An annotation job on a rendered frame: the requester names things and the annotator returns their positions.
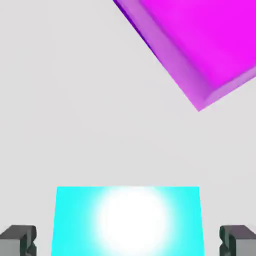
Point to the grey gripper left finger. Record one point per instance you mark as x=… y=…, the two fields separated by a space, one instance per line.
x=15 y=241

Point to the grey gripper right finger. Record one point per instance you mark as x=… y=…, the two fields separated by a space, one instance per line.
x=240 y=241

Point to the small cyan cube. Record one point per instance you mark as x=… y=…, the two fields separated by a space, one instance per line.
x=74 y=220

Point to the large magenta box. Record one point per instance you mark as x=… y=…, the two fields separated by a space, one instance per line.
x=200 y=40

